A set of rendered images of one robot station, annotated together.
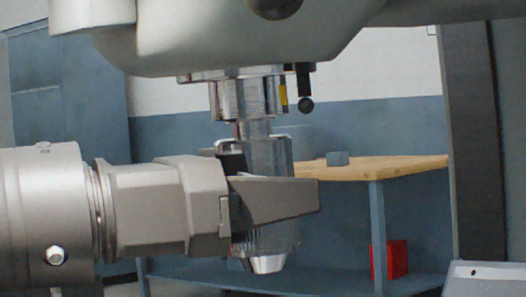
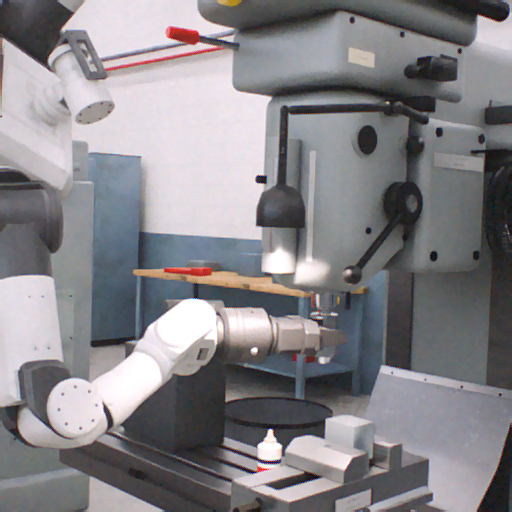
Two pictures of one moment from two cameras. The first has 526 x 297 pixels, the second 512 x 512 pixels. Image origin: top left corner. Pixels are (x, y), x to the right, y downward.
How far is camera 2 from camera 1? 0.70 m
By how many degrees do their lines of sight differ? 3
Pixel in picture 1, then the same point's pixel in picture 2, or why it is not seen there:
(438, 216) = (341, 325)
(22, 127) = not seen: hidden behind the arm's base
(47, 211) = (254, 335)
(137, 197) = (287, 333)
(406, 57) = not seen: hidden behind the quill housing
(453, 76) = (392, 283)
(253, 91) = (328, 298)
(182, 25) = (314, 277)
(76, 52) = (107, 181)
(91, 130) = (112, 237)
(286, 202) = (335, 339)
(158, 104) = (161, 226)
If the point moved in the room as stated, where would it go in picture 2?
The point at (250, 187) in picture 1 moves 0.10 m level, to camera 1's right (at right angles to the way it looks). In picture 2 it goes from (324, 332) to (385, 334)
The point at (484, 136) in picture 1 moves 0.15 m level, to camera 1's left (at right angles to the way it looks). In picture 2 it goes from (403, 312) to (331, 310)
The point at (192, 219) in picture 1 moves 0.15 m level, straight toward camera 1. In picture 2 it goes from (307, 342) to (326, 359)
